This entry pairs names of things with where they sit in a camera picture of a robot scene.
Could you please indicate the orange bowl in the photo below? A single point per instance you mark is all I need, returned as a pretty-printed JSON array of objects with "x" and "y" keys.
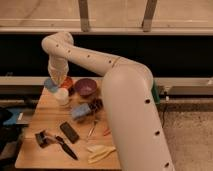
[{"x": 67, "y": 83}]

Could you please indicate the blue object at left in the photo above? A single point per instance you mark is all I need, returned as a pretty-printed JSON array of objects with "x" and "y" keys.
[{"x": 19, "y": 117}]

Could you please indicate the purple bowl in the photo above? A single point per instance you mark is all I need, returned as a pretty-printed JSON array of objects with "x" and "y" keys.
[{"x": 85, "y": 86}]

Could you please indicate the metal window bracket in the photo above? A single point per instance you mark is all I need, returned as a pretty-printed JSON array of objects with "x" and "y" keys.
[
  {"x": 148, "y": 15},
  {"x": 84, "y": 15}
]

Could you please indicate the white cup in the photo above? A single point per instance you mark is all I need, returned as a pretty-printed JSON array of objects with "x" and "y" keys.
[{"x": 62, "y": 96}]

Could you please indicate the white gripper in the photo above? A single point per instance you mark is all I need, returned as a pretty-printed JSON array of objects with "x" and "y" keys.
[{"x": 58, "y": 72}]

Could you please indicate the brown pine cone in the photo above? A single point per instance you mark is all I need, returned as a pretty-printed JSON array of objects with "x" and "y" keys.
[{"x": 95, "y": 105}]

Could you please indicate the blue cup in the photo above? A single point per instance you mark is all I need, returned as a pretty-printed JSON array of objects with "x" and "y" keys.
[{"x": 50, "y": 85}]

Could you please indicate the black binder clip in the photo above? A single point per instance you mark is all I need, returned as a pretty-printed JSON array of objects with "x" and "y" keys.
[{"x": 44, "y": 139}]

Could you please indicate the black bag at left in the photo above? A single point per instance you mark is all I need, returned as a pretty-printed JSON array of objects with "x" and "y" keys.
[{"x": 10, "y": 136}]

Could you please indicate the red chili pepper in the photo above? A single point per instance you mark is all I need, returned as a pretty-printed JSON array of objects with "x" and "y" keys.
[{"x": 106, "y": 132}]

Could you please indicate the yellow banana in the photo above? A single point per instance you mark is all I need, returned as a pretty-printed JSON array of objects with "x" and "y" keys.
[{"x": 99, "y": 152}]

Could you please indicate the black kitchen knife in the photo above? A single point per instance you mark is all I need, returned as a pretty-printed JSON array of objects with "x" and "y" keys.
[{"x": 66, "y": 148}]

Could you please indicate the black remote control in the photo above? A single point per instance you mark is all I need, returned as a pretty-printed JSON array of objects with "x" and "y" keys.
[{"x": 69, "y": 132}]

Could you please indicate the blue sponge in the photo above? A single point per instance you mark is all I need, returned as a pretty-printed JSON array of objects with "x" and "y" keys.
[{"x": 80, "y": 111}]

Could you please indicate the left metal window bracket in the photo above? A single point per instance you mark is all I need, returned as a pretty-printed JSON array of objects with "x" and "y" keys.
[{"x": 84, "y": 15}]

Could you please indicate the right metal window bracket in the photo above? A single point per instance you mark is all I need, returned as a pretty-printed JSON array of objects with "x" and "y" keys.
[{"x": 148, "y": 15}]

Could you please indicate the green plastic tray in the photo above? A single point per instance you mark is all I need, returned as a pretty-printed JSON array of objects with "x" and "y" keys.
[{"x": 155, "y": 93}]

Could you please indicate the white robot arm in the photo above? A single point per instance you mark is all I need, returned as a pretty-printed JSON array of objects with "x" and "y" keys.
[{"x": 126, "y": 92}]

